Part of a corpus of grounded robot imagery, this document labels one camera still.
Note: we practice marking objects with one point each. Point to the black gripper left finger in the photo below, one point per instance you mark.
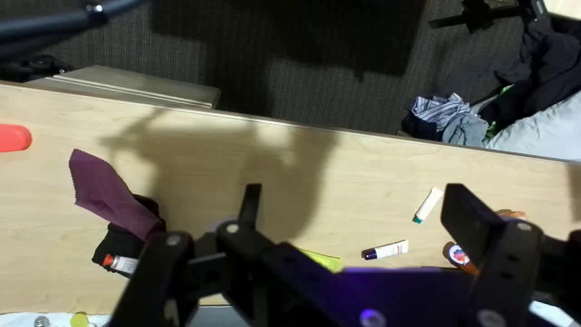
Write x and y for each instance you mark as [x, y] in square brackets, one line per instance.
[174, 271]

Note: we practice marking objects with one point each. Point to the white tube dark cap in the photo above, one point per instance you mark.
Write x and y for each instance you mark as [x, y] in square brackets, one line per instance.
[385, 251]

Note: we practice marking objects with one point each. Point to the yellow-green sachet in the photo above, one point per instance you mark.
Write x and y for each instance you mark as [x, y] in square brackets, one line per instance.
[325, 260]

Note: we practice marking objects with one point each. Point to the black pouch with label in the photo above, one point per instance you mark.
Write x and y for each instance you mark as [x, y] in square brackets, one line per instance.
[120, 250]

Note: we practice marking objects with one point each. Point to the orange-red plastic object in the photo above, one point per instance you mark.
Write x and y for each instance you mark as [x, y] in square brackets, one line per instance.
[14, 139]

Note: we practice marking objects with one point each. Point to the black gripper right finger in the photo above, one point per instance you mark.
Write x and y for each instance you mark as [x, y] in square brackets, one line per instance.
[503, 250]

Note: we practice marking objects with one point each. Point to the white tube green cap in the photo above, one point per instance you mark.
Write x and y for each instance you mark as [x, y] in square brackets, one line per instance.
[426, 206]

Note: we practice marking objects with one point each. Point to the round red white sticker packet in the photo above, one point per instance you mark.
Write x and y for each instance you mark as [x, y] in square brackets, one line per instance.
[457, 259]

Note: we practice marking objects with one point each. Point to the pile of clothes on floor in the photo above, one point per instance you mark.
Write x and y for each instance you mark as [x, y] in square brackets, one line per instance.
[535, 112]

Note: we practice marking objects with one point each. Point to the purple cloth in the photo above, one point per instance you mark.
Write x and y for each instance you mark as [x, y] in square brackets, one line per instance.
[101, 191]

